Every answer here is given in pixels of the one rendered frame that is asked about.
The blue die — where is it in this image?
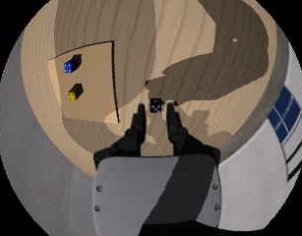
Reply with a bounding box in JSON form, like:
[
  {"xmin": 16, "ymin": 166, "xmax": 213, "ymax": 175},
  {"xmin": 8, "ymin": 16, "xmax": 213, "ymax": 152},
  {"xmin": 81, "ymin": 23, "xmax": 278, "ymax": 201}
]
[{"xmin": 64, "ymin": 59, "xmax": 78, "ymax": 73}]

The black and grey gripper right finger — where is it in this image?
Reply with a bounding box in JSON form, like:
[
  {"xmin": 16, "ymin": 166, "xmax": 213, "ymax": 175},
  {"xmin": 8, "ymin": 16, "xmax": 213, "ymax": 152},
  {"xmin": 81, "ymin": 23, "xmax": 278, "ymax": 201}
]
[{"xmin": 166, "ymin": 102, "xmax": 220, "ymax": 169}]

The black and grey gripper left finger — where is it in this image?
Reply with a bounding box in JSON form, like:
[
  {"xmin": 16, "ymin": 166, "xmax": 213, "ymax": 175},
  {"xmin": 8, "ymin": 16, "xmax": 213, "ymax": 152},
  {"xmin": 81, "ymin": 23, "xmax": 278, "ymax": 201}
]
[{"xmin": 93, "ymin": 103, "xmax": 147, "ymax": 170}]

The yellow die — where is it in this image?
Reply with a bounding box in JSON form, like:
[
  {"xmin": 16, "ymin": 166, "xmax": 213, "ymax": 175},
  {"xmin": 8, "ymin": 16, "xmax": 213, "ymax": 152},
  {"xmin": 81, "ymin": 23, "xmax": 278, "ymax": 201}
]
[{"xmin": 68, "ymin": 88, "xmax": 81, "ymax": 100}]

